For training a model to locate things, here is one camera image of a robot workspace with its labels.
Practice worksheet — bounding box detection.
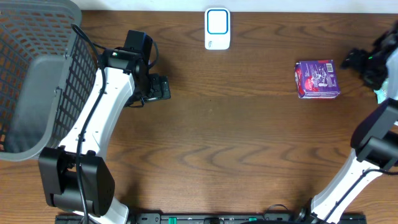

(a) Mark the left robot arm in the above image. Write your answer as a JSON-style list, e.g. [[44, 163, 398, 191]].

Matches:
[[39, 48, 171, 223]]

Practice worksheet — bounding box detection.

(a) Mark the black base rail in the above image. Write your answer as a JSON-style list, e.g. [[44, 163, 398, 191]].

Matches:
[[55, 212, 367, 224]]

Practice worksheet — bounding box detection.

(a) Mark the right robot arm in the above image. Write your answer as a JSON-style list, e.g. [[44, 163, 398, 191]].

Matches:
[[297, 28, 397, 223]]

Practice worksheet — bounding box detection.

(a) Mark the grey plastic mesh basket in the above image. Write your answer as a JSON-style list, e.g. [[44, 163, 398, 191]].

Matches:
[[1, 1, 96, 161]]

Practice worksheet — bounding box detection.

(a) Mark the teal wet wipes pack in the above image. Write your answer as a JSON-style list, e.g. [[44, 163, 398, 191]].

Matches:
[[374, 79, 388, 104]]

